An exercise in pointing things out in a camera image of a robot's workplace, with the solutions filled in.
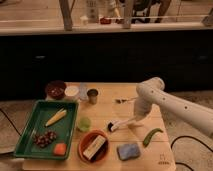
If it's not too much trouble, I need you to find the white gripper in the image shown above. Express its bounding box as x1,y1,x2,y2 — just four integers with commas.
134,99,152,122

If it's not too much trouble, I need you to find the white handled black brush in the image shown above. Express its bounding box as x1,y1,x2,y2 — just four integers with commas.
107,117,135,132

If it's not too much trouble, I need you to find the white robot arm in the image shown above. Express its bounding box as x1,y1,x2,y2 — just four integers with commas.
134,77,213,139

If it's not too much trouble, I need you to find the silver fork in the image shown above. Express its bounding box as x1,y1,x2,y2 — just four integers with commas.
115,97,136,104

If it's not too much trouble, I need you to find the green pepper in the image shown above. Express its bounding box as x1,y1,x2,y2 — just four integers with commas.
143,128,163,147

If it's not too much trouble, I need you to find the blue sponge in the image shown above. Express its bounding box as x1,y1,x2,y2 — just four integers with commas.
117,143,141,161

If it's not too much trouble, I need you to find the metal cup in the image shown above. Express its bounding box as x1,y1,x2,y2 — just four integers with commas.
87,89,98,104

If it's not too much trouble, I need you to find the wooden block in bowl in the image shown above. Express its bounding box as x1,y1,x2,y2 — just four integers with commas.
83,135,106,160

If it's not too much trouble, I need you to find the small green cup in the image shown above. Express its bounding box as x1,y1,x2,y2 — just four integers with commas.
77,117,91,132

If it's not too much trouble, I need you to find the clear plastic cup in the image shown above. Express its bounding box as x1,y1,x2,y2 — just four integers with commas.
79,83,88,100

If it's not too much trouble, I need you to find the orange plastic bowl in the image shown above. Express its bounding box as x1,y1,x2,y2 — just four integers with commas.
77,130,110,164

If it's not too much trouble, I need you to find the white round container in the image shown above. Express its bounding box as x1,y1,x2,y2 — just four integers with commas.
65,86,79,100

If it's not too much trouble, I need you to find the yellow corn cob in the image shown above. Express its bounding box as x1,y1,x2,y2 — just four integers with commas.
45,110,67,127

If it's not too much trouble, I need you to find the dark red bowl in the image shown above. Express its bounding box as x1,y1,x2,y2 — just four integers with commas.
45,80,66,100

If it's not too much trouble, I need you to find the orange sponge block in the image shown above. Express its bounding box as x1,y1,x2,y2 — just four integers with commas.
53,143,67,156

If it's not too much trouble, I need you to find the green tray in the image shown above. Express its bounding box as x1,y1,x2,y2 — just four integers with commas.
14,100,78,160

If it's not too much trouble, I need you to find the dark grape bunch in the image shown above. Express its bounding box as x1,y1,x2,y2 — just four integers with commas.
34,131,57,148

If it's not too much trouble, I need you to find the black cable right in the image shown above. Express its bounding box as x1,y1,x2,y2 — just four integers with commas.
170,134,213,171

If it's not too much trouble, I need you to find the black cable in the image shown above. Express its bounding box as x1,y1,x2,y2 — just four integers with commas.
0,108,22,138
170,134,213,171

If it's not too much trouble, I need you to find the black cable left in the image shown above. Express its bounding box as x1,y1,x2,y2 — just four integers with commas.
0,108,22,138

